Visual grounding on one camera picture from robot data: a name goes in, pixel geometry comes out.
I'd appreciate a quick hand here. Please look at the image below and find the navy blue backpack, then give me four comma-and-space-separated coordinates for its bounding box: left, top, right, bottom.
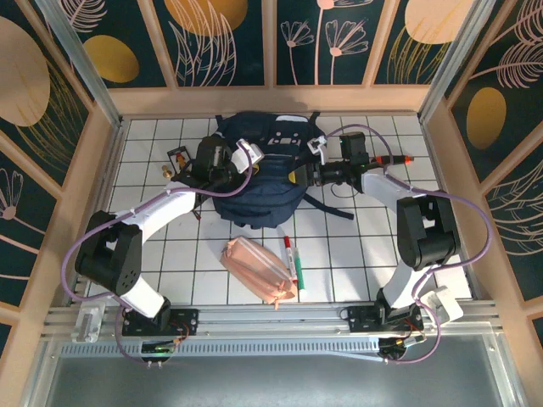
211, 110, 355, 230

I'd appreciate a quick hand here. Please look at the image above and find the green marker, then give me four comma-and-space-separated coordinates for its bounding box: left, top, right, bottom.
294, 249, 308, 298

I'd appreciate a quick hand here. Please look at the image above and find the pink pencil case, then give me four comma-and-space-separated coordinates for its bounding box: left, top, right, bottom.
220, 236, 299, 309

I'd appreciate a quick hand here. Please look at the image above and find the red black screwdriver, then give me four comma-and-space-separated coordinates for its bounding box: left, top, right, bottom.
372, 154, 414, 168

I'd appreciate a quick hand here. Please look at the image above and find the red capped white marker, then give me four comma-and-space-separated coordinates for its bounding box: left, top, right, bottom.
283, 236, 297, 284

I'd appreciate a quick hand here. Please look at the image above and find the grey metal panel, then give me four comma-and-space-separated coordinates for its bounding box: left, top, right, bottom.
25, 334, 523, 407

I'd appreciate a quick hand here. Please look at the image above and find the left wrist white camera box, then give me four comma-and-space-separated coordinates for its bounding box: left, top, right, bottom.
230, 138, 263, 175

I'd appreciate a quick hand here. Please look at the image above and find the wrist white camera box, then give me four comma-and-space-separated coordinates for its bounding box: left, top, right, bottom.
230, 138, 263, 175
307, 137, 328, 165

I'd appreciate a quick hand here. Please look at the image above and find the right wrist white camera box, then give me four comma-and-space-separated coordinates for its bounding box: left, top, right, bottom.
307, 137, 328, 165

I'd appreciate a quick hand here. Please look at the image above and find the aluminium frame post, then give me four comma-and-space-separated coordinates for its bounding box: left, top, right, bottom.
36, 0, 125, 128
417, 0, 498, 125

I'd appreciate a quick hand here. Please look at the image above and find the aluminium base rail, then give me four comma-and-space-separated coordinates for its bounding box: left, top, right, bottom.
42, 298, 501, 340

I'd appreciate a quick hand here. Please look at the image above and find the white plastic hollow bracket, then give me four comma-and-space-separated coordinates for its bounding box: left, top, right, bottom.
419, 286, 464, 326

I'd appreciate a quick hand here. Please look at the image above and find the grey slotted cable duct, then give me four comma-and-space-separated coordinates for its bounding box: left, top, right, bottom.
59, 337, 385, 361

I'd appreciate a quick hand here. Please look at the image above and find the small electronics board with wires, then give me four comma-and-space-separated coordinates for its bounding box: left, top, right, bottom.
378, 334, 426, 364
139, 338, 182, 366

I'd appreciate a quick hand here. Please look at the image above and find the white plastic clamp bracket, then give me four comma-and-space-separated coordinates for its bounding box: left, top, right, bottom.
70, 300, 106, 343

